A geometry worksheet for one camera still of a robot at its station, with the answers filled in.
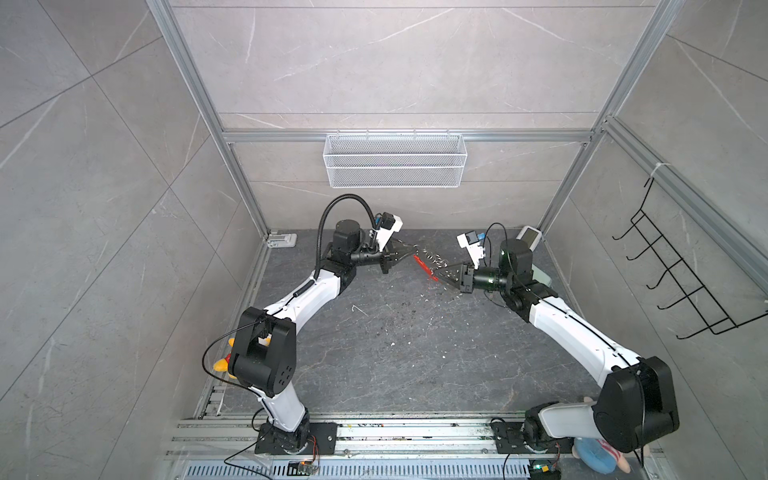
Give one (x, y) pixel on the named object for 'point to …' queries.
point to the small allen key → (354, 306)
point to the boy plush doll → (599, 456)
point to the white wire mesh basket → (427, 159)
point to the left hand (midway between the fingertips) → (415, 244)
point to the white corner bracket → (287, 240)
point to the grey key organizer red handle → (430, 262)
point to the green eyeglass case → (540, 276)
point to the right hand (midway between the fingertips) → (436, 272)
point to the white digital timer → (530, 236)
